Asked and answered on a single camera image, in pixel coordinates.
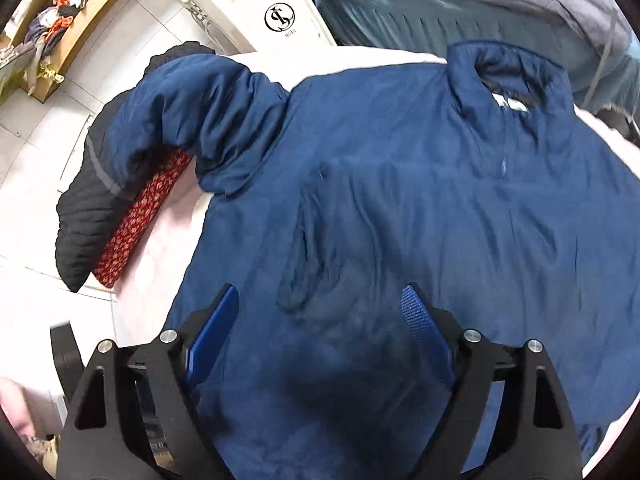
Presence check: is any navy blue jacket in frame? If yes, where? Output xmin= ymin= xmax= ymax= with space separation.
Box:
xmin=105 ymin=41 xmax=639 ymax=479

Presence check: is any pink polka dot blanket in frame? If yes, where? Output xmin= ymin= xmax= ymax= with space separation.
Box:
xmin=112 ymin=44 xmax=640 ymax=476

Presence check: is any black quilted jacket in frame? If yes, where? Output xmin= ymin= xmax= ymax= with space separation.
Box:
xmin=54 ymin=40 xmax=216 ymax=294

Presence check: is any red floral cloth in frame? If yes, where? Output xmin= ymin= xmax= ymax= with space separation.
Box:
xmin=92 ymin=148 xmax=191 ymax=288

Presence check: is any wooden shelf with clutter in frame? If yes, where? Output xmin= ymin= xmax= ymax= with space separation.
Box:
xmin=1 ymin=0 xmax=116 ymax=102

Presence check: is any white appliance with logo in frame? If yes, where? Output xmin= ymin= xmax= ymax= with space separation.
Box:
xmin=178 ymin=0 xmax=335 ymax=54

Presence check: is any teal quilted garment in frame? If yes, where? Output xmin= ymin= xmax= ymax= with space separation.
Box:
xmin=314 ymin=0 xmax=639 ymax=115

